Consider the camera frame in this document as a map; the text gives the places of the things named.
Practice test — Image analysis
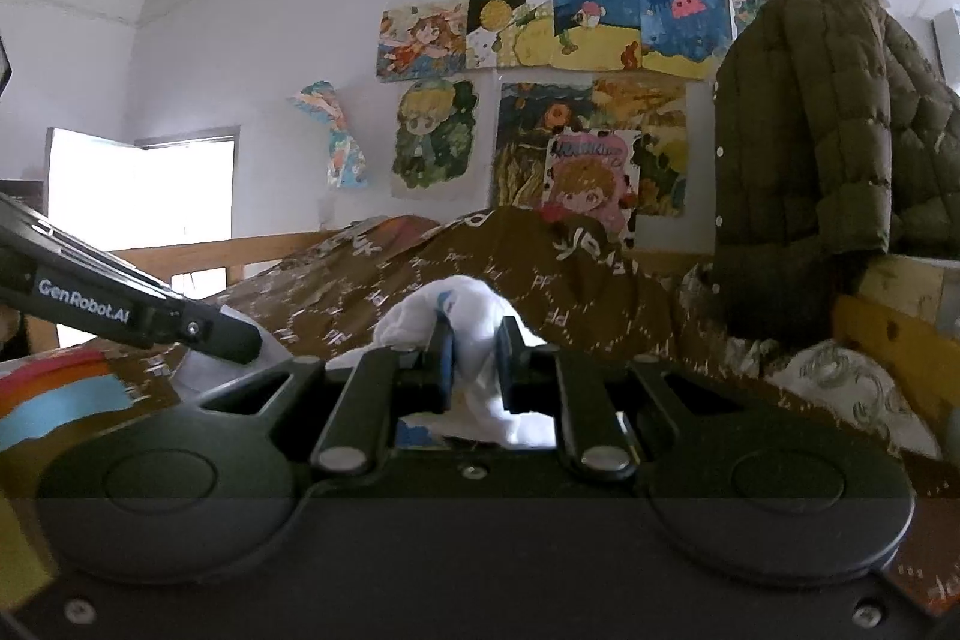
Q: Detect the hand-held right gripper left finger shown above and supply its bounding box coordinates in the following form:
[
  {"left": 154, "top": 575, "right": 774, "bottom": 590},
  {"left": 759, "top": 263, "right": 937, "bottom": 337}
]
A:
[{"left": 196, "top": 316, "right": 457, "bottom": 482}]

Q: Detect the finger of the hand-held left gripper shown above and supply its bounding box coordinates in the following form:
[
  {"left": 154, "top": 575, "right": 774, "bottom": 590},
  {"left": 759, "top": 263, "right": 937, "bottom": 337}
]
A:
[{"left": 180, "top": 301, "right": 263, "bottom": 365}]

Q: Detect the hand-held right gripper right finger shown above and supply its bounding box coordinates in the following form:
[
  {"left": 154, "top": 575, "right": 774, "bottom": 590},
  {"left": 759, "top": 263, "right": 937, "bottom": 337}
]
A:
[{"left": 496, "top": 316, "right": 757, "bottom": 485}]

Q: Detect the white sock blue print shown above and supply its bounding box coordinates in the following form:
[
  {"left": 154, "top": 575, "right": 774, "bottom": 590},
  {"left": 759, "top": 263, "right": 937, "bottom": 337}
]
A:
[{"left": 373, "top": 275, "right": 560, "bottom": 450}]

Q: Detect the brown patterned blanket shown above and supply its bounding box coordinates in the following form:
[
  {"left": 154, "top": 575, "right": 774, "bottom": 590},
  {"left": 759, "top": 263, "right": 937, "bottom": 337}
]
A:
[{"left": 0, "top": 205, "right": 960, "bottom": 618}]

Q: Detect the bright window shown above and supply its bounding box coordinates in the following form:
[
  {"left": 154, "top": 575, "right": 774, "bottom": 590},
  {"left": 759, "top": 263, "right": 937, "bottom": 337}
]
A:
[{"left": 45, "top": 126, "right": 241, "bottom": 356}]

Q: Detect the cow print girl drawing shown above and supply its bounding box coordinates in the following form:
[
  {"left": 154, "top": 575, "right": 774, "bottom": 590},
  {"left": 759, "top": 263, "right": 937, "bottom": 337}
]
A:
[{"left": 541, "top": 128, "right": 642, "bottom": 251}]

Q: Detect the mermaid paper cutout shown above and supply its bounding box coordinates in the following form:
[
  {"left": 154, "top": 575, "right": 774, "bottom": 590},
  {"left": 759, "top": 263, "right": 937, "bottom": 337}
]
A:
[{"left": 291, "top": 80, "right": 370, "bottom": 191}]

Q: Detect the green dress girl drawing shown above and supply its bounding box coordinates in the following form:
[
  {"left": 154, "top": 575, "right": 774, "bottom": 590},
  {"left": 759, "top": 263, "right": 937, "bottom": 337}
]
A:
[{"left": 388, "top": 77, "right": 481, "bottom": 200}]

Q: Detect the orange girl drawing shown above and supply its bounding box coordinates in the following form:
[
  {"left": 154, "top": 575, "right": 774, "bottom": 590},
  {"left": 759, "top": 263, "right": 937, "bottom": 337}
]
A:
[{"left": 375, "top": 0, "right": 470, "bottom": 84}]

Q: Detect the white swirl patterned pillow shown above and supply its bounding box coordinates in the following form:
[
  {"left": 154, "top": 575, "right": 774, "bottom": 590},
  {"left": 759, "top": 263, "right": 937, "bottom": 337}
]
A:
[{"left": 765, "top": 340, "right": 938, "bottom": 461}]

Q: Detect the planet drawing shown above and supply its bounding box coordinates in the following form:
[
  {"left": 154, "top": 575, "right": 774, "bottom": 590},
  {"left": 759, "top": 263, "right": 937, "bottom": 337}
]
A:
[{"left": 465, "top": 0, "right": 556, "bottom": 71}]

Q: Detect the olive quilted jacket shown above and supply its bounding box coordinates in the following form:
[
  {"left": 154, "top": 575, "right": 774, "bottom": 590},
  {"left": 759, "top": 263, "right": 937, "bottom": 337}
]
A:
[{"left": 709, "top": 0, "right": 960, "bottom": 348}]

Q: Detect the pink creature blue drawing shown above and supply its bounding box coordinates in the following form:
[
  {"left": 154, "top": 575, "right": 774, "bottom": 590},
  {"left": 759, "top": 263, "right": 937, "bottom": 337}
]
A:
[{"left": 636, "top": 0, "right": 732, "bottom": 82}]

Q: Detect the brown wooden bed rail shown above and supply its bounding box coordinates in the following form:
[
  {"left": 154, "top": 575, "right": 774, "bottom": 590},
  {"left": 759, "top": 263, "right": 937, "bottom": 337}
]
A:
[{"left": 97, "top": 227, "right": 361, "bottom": 311}]

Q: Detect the white window frame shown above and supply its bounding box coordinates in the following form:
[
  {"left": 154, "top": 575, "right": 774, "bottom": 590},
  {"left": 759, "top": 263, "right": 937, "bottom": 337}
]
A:
[{"left": 930, "top": 6, "right": 960, "bottom": 86}]

